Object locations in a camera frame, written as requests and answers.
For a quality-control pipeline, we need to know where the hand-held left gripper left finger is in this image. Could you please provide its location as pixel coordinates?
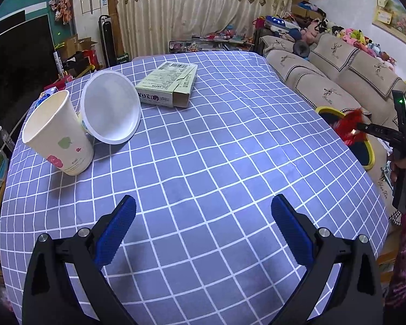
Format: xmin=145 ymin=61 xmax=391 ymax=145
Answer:
xmin=22 ymin=194 xmax=137 ymax=325

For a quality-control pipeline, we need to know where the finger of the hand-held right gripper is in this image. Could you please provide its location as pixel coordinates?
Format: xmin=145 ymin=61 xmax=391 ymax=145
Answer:
xmin=356 ymin=122 xmax=401 ymax=140

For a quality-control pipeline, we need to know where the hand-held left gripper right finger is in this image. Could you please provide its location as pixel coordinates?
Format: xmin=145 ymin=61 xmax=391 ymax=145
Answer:
xmin=269 ymin=194 xmax=384 ymax=325

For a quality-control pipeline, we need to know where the yellow-rimmed trash bin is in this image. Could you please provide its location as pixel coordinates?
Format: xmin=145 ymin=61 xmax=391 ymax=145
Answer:
xmin=315 ymin=106 xmax=375 ymax=171

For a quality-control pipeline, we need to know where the red snack bag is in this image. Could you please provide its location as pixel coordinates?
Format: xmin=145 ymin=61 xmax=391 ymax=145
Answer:
xmin=336 ymin=108 xmax=368 ymax=146

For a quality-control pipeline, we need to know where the person's right hand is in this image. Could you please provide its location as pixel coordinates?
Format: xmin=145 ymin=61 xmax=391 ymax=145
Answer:
xmin=389 ymin=158 xmax=406 ymax=185

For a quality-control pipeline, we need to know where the beige sofa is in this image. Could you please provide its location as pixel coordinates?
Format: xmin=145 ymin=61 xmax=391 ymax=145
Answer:
xmin=259 ymin=34 xmax=406 ymax=217

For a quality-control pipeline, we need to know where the pile of plush toys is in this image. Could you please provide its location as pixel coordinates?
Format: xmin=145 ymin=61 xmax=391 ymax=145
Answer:
xmin=299 ymin=17 xmax=396 ymax=72

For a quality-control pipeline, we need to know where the blue checked tablecloth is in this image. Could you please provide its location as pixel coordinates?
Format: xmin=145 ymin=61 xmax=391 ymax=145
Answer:
xmin=0 ymin=51 xmax=389 ymax=325

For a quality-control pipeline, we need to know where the white paper cup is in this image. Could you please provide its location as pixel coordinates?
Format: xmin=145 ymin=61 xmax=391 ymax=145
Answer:
xmin=22 ymin=90 xmax=94 ymax=177

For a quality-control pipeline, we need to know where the framed flower picture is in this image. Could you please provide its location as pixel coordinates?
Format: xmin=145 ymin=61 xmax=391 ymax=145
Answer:
xmin=372 ymin=0 xmax=406 ymax=44

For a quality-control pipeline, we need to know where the white plastic bowl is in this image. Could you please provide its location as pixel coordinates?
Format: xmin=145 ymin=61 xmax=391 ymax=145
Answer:
xmin=79 ymin=70 xmax=142 ymax=144

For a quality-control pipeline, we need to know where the blue star-print bag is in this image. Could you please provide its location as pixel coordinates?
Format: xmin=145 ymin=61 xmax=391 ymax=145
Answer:
xmin=264 ymin=15 xmax=302 ymax=39

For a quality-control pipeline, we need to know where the brown carton stack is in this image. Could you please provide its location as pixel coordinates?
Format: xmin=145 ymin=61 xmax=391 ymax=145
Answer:
xmin=291 ymin=0 xmax=325 ymax=19

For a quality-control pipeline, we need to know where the blue white small packet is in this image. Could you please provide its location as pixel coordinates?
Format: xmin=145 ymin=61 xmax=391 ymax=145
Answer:
xmin=35 ymin=86 xmax=60 ymax=109

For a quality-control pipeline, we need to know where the pale green cardboard box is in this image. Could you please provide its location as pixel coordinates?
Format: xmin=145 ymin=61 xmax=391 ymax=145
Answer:
xmin=135 ymin=61 xmax=198 ymax=108

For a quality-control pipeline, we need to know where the red box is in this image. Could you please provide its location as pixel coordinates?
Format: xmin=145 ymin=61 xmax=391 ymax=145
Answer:
xmin=82 ymin=50 xmax=99 ymax=70

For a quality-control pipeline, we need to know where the cluttered low shelf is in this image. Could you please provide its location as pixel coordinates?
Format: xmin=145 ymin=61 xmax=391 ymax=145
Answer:
xmin=168 ymin=34 xmax=258 ymax=53

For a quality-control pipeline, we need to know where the black television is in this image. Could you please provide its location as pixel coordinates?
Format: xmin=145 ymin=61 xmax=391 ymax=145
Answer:
xmin=0 ymin=10 xmax=66 ymax=143

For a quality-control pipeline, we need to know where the open brown cardboard box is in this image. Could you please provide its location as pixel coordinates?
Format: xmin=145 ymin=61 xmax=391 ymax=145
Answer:
xmin=65 ymin=35 xmax=98 ymax=60

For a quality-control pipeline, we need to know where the black tower fan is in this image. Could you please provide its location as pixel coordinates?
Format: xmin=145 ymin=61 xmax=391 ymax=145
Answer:
xmin=98 ymin=14 xmax=117 ymax=68

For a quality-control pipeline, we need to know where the beige patterned curtain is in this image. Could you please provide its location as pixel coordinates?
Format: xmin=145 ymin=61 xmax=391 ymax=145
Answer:
xmin=113 ymin=0 xmax=296 ymax=60

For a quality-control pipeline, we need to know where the hanging flower decoration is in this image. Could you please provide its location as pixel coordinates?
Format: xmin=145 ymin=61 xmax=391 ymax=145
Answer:
xmin=49 ymin=0 xmax=71 ymax=24

